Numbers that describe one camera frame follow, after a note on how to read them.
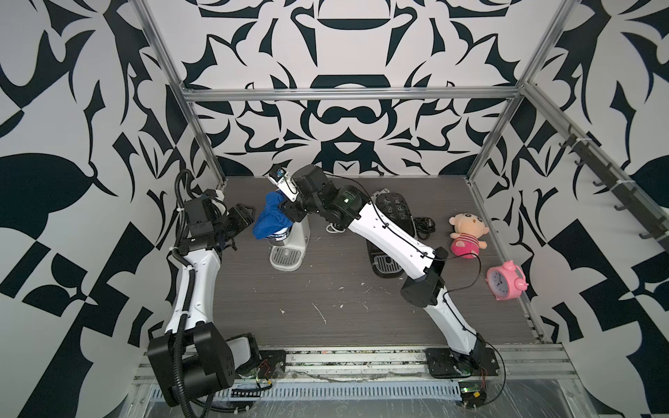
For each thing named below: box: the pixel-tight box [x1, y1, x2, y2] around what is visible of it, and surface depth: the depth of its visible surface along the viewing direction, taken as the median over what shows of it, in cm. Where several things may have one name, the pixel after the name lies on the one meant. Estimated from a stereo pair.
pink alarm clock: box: [485, 260, 529, 302], surface depth 84 cm
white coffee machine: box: [267, 215, 311, 272], surface depth 94 cm
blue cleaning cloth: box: [252, 190, 294, 241], surface depth 77 cm
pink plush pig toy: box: [448, 212, 490, 259], surface depth 98 cm
